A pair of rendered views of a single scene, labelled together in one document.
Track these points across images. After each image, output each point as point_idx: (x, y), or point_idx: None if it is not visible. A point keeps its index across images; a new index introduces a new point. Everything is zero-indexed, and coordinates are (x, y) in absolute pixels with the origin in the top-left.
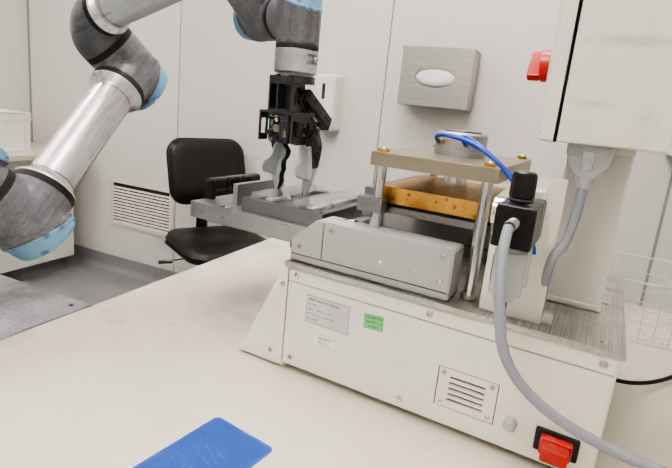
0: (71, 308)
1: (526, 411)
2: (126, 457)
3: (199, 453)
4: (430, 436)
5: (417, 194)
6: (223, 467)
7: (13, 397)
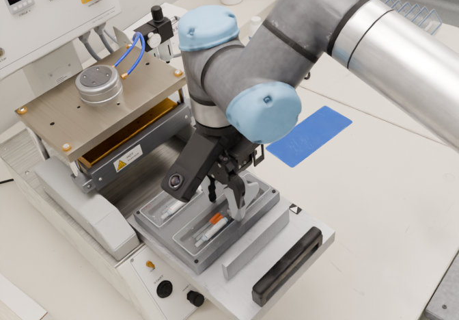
0: (440, 300)
1: None
2: (331, 146)
3: (299, 147)
4: None
5: None
6: (287, 140)
7: (408, 184)
